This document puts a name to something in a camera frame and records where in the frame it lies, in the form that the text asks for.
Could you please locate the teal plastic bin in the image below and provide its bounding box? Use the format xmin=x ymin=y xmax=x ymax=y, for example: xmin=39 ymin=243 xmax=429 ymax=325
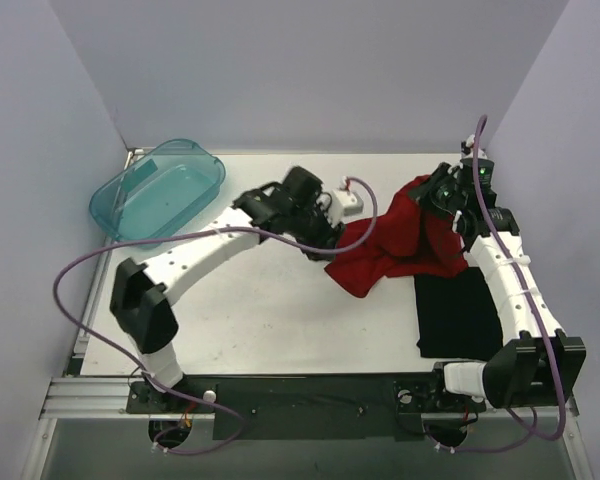
xmin=89 ymin=139 xmax=226 ymax=250

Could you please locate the aluminium frame rail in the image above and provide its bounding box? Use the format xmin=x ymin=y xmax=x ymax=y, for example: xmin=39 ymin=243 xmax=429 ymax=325
xmin=39 ymin=377 xmax=146 ymax=420

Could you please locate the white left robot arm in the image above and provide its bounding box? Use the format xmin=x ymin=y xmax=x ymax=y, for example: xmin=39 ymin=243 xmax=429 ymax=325
xmin=110 ymin=180 xmax=363 ymax=412

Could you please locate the red t shirt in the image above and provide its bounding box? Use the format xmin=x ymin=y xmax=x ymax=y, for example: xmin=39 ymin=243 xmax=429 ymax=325
xmin=324 ymin=175 xmax=468 ymax=298

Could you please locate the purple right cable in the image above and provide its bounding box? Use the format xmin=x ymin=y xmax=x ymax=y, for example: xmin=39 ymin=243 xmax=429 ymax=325
xmin=429 ymin=114 xmax=571 ymax=454

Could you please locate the purple cable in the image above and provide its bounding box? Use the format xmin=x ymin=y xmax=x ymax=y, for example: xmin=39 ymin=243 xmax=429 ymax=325
xmin=429 ymin=114 xmax=571 ymax=454
xmin=53 ymin=177 xmax=380 ymax=456

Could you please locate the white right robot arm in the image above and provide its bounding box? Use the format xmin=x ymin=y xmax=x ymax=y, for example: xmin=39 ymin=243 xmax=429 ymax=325
xmin=410 ymin=156 xmax=586 ymax=409

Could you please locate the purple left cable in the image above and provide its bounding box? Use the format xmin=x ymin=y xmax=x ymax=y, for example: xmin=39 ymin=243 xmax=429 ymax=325
xmin=53 ymin=177 xmax=380 ymax=456

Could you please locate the folded black t shirt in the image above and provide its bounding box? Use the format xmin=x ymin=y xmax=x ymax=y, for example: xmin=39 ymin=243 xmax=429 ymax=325
xmin=414 ymin=267 xmax=503 ymax=361

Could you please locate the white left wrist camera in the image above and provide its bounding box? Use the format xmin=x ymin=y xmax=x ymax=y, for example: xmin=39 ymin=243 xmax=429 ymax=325
xmin=326 ymin=177 xmax=364 ymax=223

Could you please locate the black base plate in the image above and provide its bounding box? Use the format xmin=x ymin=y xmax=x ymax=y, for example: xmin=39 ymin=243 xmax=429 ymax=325
xmin=126 ymin=372 xmax=486 ymax=441

